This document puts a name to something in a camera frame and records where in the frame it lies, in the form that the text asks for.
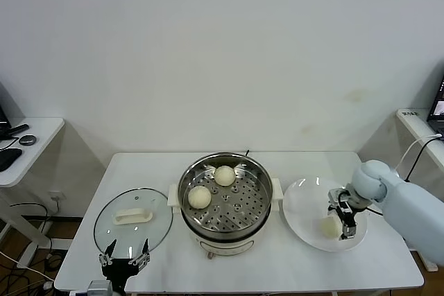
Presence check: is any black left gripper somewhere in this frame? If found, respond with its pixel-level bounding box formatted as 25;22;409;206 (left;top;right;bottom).
98;238;152;296

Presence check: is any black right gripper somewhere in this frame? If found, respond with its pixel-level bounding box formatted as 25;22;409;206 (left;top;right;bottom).
327;198;358;241

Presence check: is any white steamed baozi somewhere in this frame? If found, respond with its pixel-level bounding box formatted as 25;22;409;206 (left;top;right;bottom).
214;166;236;186
318;216;343;240
187;185;212;209

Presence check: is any stainless steel steamer basket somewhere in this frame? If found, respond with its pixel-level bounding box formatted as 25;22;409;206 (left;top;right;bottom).
178;152;274;233

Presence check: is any white round plate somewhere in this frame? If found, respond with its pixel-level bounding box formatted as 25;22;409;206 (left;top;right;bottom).
282;177;369;253

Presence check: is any white side desk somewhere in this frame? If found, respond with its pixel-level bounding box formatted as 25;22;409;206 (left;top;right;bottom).
396;107;444;272
0;117;67;270

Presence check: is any black computer mouse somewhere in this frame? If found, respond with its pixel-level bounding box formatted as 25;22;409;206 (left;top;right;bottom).
0;148;24;173

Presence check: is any black bar device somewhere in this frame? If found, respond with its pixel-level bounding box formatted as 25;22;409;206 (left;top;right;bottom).
6;124;31;137

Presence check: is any black monitor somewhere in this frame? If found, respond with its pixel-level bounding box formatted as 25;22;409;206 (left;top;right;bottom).
0;103;11;139

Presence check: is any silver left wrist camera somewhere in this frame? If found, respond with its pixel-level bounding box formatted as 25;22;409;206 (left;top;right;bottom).
86;280;114;296

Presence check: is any glass lid white handle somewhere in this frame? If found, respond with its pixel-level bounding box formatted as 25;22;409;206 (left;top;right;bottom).
93;187;174;261

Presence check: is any white laptop cable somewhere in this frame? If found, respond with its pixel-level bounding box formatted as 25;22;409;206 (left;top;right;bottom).
395;133;443;174

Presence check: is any white wall outlet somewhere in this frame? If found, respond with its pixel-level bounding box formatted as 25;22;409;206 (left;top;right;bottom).
48;191;67;216

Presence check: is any black laptop cable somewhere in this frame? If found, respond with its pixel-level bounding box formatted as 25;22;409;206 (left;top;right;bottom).
404;136;444;182

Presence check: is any black floor cable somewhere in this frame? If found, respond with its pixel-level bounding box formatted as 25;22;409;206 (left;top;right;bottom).
9;202;53;241

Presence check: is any white floor cable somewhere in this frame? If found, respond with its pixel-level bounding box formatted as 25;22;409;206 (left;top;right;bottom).
0;252;56;282

